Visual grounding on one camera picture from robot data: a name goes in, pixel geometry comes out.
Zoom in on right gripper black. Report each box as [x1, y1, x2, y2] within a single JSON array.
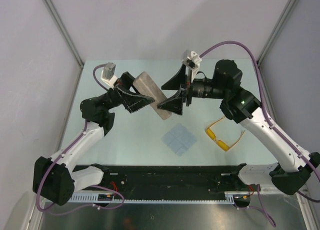
[[157, 63, 228, 115]]

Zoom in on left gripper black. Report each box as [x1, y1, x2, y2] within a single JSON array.
[[99, 72, 158, 114]]

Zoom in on grey glasses case green lining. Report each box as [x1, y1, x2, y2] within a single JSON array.
[[133, 72, 172, 120]]

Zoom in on light blue cleaning cloth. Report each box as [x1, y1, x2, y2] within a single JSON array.
[[161, 124, 197, 156]]

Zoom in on yellow sunglasses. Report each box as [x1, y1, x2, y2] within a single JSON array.
[[205, 116, 246, 152]]

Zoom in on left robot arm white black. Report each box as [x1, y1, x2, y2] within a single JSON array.
[[32, 72, 155, 206]]

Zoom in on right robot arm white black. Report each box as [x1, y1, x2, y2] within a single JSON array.
[[157, 60, 320, 195]]

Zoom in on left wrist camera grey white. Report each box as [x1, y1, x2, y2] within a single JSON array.
[[100, 62, 118, 88]]

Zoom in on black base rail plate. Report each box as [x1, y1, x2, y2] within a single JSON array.
[[72, 164, 262, 201]]

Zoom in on right aluminium side rail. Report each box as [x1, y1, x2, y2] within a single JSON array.
[[254, 60, 294, 165]]

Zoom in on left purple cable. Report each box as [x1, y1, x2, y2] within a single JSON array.
[[36, 64, 125, 212]]

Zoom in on white slotted cable duct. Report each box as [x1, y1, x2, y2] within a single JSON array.
[[44, 191, 237, 204]]

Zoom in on left aluminium frame post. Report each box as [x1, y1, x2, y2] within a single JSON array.
[[42, 0, 84, 69]]

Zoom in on aluminium frame post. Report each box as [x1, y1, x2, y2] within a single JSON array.
[[256, 0, 300, 66], [42, 0, 84, 69]]

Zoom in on aluminium frame crossbar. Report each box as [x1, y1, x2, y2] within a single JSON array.
[[260, 184, 308, 195]]

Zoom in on right aluminium frame post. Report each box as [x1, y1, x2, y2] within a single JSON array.
[[256, 0, 300, 66]]

